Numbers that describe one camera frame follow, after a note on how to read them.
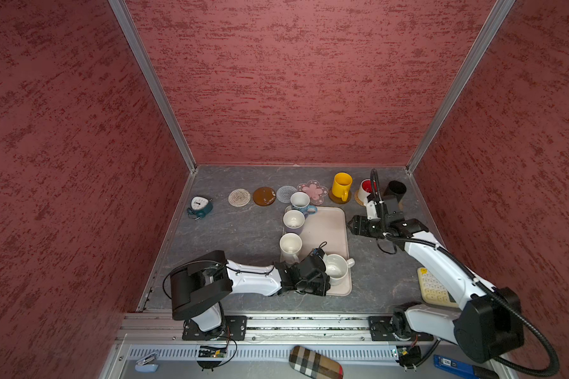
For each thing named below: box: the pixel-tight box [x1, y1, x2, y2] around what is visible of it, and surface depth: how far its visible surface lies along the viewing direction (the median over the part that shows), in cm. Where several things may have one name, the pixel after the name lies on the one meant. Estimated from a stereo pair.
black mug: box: [383, 180, 407, 203], surface depth 102 cm
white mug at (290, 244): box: [278, 232, 303, 265], surface depth 87 cm
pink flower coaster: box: [297, 180, 329, 206], surface depth 112 cm
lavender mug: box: [282, 209, 309, 235], surface depth 96 cm
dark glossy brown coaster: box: [252, 186, 277, 207], surface depth 109 cm
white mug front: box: [321, 253, 355, 287], surface depth 83 cm
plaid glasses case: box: [288, 345, 344, 379], surface depth 67 cm
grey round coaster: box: [275, 184, 298, 204], surface depth 112 cm
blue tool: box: [433, 354, 498, 379], surface depth 67 cm
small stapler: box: [134, 351, 159, 373], surface depth 68 cm
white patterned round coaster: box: [227, 187, 252, 208], surface depth 109 cm
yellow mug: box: [331, 172, 354, 203], surface depth 105 cm
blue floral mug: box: [290, 191, 319, 215], surface depth 99 cm
